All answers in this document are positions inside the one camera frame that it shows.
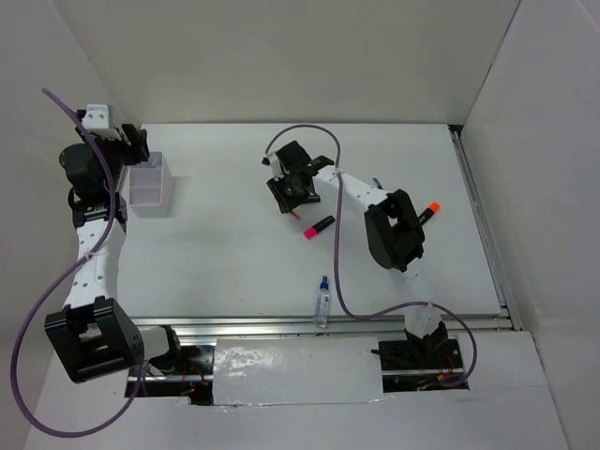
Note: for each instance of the orange highlighter marker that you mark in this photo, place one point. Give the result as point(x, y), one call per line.
point(429, 212)

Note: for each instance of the white pen holder container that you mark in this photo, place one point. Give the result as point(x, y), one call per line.
point(150, 191)

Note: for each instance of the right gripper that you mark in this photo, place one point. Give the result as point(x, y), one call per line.
point(286, 203)

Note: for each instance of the pink highlighter marker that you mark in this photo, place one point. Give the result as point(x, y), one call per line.
point(318, 227)

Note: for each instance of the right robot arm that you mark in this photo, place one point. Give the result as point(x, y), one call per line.
point(394, 231)

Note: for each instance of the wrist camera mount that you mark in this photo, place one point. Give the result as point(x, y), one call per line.
point(98, 120)
point(271, 161)

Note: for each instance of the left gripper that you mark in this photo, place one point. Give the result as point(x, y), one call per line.
point(138, 152)

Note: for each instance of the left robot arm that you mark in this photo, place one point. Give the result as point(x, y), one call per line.
point(92, 335)

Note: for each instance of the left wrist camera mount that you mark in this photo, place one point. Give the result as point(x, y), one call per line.
point(98, 120)

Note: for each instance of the small blue spray bottle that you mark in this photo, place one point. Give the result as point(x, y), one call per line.
point(322, 303)

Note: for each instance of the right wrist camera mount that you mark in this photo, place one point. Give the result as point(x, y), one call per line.
point(271, 161)

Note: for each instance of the aluminium front rail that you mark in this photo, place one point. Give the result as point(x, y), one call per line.
point(256, 327)

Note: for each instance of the white foil cover sheet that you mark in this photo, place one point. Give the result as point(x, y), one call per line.
point(296, 371)

